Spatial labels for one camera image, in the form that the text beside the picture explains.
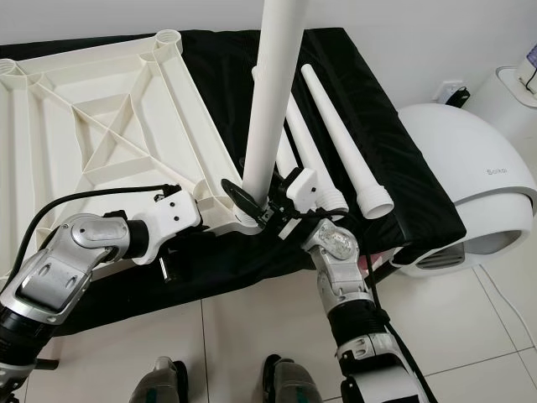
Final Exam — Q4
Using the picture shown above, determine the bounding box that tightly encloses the white floor cable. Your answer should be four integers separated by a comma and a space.
478, 260, 537, 324

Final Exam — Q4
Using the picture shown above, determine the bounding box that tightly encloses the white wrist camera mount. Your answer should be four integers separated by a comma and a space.
285, 166, 320, 219
130, 186, 202, 253

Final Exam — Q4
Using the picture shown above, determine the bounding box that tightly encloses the grey robot foot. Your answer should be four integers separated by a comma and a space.
258, 354, 328, 403
130, 357, 196, 403

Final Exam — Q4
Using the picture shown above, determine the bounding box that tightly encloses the black padded bed cover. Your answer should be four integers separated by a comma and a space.
0, 28, 468, 324

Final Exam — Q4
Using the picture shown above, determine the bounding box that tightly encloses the white plastic table leg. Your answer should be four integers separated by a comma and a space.
300, 64, 395, 221
237, 0, 310, 223
281, 88, 351, 216
250, 65, 303, 198

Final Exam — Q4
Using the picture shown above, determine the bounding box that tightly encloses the grey right robot foot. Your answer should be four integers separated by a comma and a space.
258, 354, 328, 403

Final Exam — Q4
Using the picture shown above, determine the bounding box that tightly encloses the white plastic table top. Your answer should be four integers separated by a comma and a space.
0, 29, 263, 299

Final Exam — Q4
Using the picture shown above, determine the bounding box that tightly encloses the grey left robot foot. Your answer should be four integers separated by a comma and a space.
130, 357, 196, 403

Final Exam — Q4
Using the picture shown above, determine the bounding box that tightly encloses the white dome appliance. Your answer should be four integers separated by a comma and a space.
394, 102, 537, 278

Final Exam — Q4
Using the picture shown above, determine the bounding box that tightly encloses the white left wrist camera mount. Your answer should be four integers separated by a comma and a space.
130, 186, 202, 253

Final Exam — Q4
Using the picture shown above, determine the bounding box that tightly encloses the wall socket black plug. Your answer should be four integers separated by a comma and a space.
441, 80, 471, 108

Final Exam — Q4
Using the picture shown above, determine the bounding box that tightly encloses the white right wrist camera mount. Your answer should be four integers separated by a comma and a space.
285, 166, 320, 219

